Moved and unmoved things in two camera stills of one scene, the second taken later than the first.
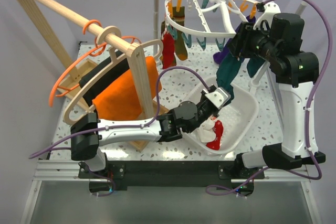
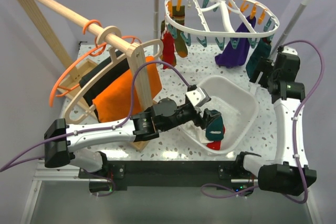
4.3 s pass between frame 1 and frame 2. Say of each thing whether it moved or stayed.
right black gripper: moved
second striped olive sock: stayed
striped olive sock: stayed
